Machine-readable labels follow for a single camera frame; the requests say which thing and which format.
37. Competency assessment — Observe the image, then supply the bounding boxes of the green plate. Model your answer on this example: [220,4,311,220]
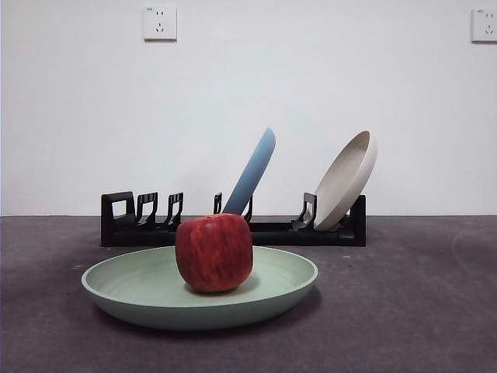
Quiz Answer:
[81,245,319,331]

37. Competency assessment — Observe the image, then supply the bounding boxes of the white wall socket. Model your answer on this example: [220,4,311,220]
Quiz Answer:
[143,6,179,43]
[471,7,497,44]

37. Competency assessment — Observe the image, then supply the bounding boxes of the red apple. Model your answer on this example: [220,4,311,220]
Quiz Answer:
[175,212,254,293]

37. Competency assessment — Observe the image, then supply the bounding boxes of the blue plate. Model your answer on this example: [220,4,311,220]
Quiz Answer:
[221,127,277,216]

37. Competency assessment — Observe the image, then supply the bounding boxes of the black plate rack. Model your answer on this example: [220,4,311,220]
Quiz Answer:
[100,190,367,248]

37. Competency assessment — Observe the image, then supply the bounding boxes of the beige plate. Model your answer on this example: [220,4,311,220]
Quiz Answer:
[313,130,379,231]

